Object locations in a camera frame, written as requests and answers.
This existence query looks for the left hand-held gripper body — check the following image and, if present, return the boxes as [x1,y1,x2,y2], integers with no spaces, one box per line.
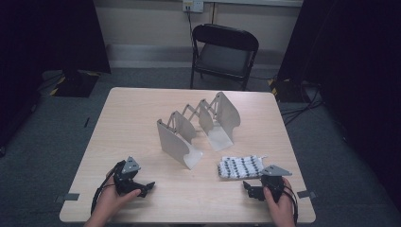
[113,156,145,195]

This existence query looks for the person's right hand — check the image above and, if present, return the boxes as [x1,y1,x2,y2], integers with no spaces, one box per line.
[263,177,296,223]

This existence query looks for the black stand base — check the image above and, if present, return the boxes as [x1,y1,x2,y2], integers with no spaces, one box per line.
[268,78,304,103]
[49,69,101,98]

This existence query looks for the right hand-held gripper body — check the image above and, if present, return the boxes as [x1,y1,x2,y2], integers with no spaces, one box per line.
[260,165,293,203]

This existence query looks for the black folding chair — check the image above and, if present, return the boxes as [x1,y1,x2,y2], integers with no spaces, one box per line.
[189,23,260,92]

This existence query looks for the grey expandable metal rack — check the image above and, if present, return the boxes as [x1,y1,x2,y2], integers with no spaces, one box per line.
[156,91,241,170]

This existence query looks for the black floor cables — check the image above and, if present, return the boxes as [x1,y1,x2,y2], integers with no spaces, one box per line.
[278,79,325,127]

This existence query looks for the white wall power outlet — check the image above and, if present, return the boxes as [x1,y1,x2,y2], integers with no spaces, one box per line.
[183,0,205,13]

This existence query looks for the right hand-held gripper cable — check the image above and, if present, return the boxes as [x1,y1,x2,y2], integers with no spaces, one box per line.
[283,185,299,226]

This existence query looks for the white black-patterned knit cloth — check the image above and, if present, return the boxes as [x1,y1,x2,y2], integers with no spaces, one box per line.
[217,154,269,181]

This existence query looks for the hand-held gripper cable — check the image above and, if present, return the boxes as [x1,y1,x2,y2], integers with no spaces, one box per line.
[283,185,299,226]
[90,160,126,216]

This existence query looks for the black curtain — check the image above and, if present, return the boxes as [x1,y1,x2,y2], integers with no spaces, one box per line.
[0,0,112,149]
[277,0,401,202]

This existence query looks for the black outlet cable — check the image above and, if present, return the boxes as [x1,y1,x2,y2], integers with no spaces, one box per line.
[186,6,198,58]

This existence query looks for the person's left hand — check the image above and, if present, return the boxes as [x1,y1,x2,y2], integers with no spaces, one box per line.
[94,174,142,220]

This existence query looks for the grey tape strip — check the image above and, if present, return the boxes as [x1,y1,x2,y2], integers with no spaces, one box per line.
[55,192,80,203]
[296,189,318,200]

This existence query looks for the left hand-held gripper cable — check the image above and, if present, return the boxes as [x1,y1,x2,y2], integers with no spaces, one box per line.
[90,160,126,216]

